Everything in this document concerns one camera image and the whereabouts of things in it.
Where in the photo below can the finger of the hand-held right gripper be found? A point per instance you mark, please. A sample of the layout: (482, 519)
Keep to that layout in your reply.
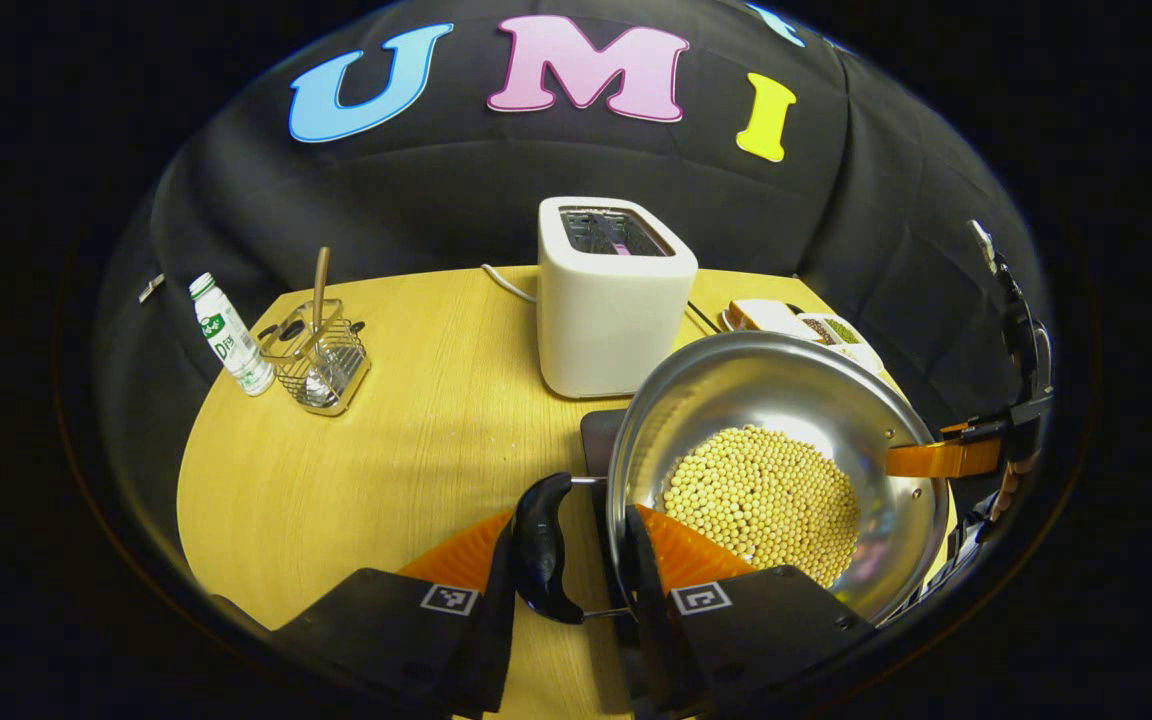
(946, 458)

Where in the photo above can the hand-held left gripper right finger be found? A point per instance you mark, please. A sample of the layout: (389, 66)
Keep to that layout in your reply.
(651, 640)

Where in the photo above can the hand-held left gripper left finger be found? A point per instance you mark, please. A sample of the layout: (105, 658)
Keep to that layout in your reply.
(496, 640)

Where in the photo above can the pile of yellow soybeans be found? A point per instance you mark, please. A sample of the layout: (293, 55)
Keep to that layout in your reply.
(761, 500)

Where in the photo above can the black induction cooktop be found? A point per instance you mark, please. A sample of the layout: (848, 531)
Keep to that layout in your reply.
(601, 440)

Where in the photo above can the white divided dish of beans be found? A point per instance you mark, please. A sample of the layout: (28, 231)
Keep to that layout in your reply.
(841, 335)

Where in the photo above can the white bread lettuce sandwich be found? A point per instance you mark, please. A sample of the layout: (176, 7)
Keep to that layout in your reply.
(766, 315)

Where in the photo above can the white toaster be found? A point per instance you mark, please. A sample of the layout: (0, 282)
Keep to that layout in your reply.
(616, 320)

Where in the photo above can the white bottle with green label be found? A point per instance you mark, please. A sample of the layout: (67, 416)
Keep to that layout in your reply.
(231, 340)

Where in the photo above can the black backdrop cloth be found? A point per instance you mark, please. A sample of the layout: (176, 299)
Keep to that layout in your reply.
(436, 170)

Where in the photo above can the silver clip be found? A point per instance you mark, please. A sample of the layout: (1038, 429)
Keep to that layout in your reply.
(151, 288)

